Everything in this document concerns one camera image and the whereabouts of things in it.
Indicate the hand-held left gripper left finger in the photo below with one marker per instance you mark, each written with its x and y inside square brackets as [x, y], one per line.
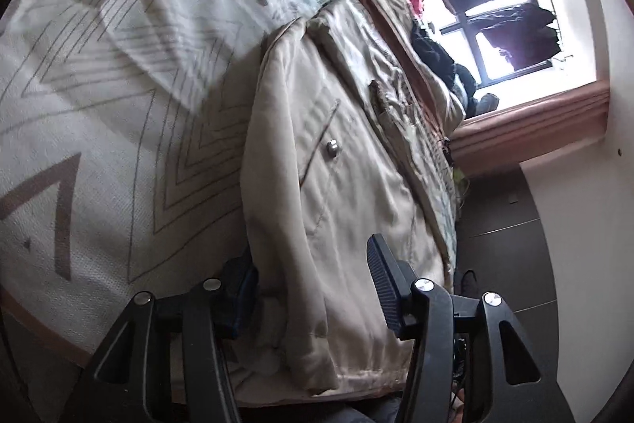
[242, 294]

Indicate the grey cushion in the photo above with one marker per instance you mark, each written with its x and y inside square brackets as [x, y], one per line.
[488, 102]

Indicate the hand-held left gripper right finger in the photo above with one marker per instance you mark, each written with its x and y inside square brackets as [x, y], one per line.
[384, 289]

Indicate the beige jacket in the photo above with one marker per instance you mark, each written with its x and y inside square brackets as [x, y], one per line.
[346, 205]

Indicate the black crumpled clothes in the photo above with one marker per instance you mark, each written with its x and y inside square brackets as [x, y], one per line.
[433, 51]

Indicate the green item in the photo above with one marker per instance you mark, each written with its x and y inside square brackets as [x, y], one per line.
[459, 176]

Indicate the patterned bedsheet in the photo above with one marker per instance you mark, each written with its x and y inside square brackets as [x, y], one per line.
[99, 106]

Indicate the pink curtain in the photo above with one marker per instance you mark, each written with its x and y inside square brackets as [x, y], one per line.
[535, 125]

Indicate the window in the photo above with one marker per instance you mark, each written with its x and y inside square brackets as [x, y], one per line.
[495, 51]

